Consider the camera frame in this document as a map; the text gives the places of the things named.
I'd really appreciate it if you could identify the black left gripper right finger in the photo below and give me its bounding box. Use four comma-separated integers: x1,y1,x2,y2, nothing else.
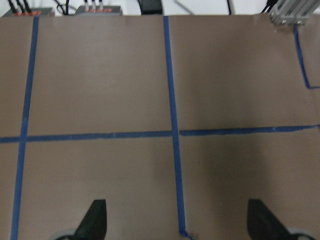
246,199,298,240

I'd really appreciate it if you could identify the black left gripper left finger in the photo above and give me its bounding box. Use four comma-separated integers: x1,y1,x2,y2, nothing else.
74,199,107,240

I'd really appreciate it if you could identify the aluminium frame post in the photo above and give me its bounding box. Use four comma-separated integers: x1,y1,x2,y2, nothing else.
268,0,320,25

